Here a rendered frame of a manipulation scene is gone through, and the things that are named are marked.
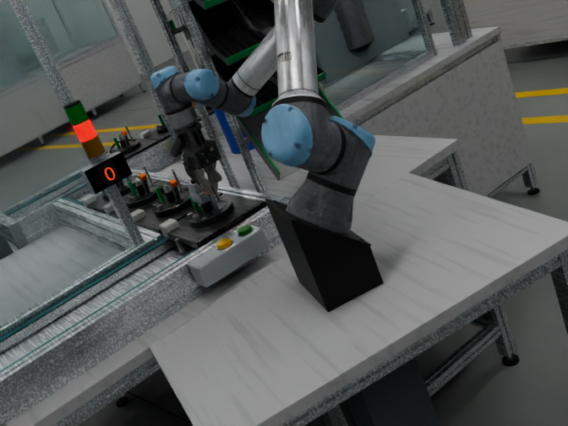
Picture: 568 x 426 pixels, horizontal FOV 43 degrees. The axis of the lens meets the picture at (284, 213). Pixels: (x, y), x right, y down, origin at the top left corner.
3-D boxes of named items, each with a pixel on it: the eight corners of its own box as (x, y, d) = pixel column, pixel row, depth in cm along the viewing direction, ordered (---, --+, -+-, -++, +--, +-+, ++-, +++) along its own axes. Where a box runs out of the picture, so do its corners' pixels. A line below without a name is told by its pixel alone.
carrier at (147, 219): (225, 198, 230) (210, 162, 225) (161, 236, 219) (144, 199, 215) (191, 190, 250) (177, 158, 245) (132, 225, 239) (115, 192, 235)
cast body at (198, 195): (215, 197, 209) (205, 175, 206) (203, 204, 207) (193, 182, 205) (202, 193, 216) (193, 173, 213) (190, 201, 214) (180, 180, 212)
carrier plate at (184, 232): (267, 206, 208) (264, 200, 208) (199, 249, 198) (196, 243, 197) (227, 198, 228) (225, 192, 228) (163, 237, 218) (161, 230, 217)
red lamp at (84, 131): (100, 134, 201) (91, 118, 199) (84, 143, 199) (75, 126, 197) (94, 133, 205) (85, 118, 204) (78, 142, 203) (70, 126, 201)
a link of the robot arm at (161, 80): (161, 73, 182) (141, 78, 188) (179, 113, 186) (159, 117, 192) (182, 62, 187) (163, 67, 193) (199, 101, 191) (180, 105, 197)
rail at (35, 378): (303, 228, 209) (290, 194, 205) (18, 417, 171) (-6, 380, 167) (292, 225, 213) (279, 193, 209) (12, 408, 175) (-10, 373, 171)
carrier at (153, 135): (204, 120, 342) (193, 95, 337) (161, 143, 332) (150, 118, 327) (182, 119, 362) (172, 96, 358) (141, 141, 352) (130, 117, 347)
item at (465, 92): (543, 189, 365) (499, 25, 335) (387, 310, 318) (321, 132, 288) (444, 178, 422) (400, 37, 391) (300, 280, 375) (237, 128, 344)
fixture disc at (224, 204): (242, 207, 210) (239, 201, 209) (203, 232, 204) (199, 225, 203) (219, 202, 221) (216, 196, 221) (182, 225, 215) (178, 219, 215)
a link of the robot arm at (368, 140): (368, 193, 163) (390, 137, 161) (329, 182, 154) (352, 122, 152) (332, 177, 171) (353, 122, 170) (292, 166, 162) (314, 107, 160)
